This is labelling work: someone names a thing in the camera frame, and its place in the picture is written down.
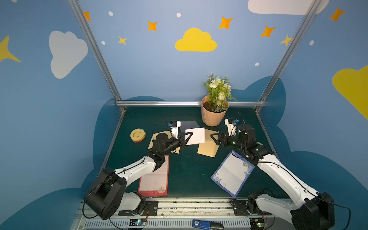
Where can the aluminium front rail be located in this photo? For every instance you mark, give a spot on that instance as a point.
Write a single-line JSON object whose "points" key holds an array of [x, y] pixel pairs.
{"points": [[177, 214]]}

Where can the green circuit board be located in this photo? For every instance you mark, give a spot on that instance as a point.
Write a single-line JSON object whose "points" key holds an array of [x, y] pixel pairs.
{"points": [[257, 224], [137, 222]]}

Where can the peach flower pot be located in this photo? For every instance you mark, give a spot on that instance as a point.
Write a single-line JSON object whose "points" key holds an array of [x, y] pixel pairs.
{"points": [[209, 118]]}

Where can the large yellow envelope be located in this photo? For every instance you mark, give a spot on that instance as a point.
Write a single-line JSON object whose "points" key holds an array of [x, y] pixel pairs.
{"points": [[160, 137]]}

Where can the grey envelope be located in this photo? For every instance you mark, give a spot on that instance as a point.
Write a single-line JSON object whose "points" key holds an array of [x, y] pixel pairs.
{"points": [[188, 125]]}

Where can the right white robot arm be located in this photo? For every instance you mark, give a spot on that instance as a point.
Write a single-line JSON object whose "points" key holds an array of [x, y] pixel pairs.
{"points": [[308, 210]]}

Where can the white flower plant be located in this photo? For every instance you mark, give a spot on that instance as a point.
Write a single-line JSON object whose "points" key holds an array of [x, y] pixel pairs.
{"points": [[219, 91]]}

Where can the red bordered letter paper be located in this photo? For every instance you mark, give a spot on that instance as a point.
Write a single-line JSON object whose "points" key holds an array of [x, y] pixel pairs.
{"points": [[198, 136]]}

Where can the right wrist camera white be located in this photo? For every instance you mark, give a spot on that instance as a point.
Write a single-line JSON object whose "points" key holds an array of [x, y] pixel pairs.
{"points": [[231, 124]]}

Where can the small yellow envelope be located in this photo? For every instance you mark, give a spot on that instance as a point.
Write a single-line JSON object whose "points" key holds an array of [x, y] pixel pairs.
{"points": [[209, 147]]}

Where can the blue floral letter paper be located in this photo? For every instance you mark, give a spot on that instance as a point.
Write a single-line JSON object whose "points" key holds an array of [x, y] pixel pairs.
{"points": [[233, 173]]}

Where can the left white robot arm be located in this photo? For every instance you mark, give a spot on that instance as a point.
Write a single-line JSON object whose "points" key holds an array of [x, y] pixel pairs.
{"points": [[107, 194]]}

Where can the blue handheld device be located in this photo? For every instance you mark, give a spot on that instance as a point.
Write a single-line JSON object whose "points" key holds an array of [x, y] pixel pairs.
{"points": [[206, 225]]}

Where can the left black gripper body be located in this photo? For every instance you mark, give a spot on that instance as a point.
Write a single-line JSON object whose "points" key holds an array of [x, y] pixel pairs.
{"points": [[180, 141]]}

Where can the red letter paper flat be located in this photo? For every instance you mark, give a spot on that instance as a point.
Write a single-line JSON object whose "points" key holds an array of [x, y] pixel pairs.
{"points": [[156, 183]]}

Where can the left green circuit board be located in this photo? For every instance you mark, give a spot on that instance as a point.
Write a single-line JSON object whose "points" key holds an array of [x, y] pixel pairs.
{"points": [[137, 222]]}

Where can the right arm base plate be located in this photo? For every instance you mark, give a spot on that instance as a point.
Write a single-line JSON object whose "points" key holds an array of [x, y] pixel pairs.
{"points": [[241, 208]]}

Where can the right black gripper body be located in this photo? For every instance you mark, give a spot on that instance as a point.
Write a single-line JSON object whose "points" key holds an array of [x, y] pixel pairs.
{"points": [[223, 139]]}

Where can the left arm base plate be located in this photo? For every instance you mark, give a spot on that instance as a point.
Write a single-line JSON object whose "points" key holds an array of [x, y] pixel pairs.
{"points": [[148, 208]]}

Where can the right green circuit board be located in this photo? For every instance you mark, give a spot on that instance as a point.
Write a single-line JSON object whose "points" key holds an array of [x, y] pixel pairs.
{"points": [[257, 224]]}

